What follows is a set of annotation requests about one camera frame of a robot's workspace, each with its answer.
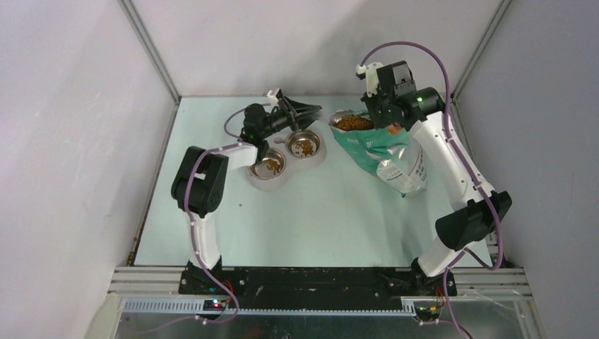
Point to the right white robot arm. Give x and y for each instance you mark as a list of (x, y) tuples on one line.
[(478, 208)]

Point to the left controller board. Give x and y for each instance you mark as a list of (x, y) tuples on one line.
[(215, 305)]

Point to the steel bowl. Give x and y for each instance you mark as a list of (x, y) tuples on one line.
[(259, 170), (296, 136)]

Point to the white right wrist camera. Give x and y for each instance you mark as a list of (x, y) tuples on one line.
[(370, 74)]

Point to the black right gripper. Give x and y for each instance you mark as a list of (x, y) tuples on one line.
[(378, 122)]

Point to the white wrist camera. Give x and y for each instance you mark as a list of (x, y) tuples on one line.
[(370, 74), (274, 97)]

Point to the right controller board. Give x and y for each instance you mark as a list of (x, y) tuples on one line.
[(427, 315)]

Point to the controller board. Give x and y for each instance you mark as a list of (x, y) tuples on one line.
[(427, 315), (215, 305)]

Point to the brown kibble in left bowl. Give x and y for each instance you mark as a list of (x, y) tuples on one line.
[(274, 166)]

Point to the aluminium frame rail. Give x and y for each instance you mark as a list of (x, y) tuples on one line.
[(156, 289)]

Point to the brown kibble in right bowl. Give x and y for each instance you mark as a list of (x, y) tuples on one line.
[(303, 148)]

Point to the brown kibble inside bag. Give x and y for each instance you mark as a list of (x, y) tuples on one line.
[(354, 122)]

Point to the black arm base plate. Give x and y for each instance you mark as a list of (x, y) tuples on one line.
[(316, 289)]

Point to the teal pet food bag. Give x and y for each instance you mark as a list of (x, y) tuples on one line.
[(388, 154)]

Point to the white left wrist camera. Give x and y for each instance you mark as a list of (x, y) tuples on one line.
[(274, 97)]

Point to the brown kibble in bowl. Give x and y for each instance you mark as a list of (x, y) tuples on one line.
[(303, 148), (274, 166)]

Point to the grey double bowl stand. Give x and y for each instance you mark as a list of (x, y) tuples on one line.
[(293, 166)]

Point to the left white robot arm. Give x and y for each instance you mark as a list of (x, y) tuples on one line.
[(198, 186)]

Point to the left steel bowl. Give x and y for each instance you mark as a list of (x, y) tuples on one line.
[(259, 170)]

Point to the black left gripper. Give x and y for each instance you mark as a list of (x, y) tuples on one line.
[(301, 115)]

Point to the right steel bowl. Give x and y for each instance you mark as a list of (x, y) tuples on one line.
[(296, 136)]

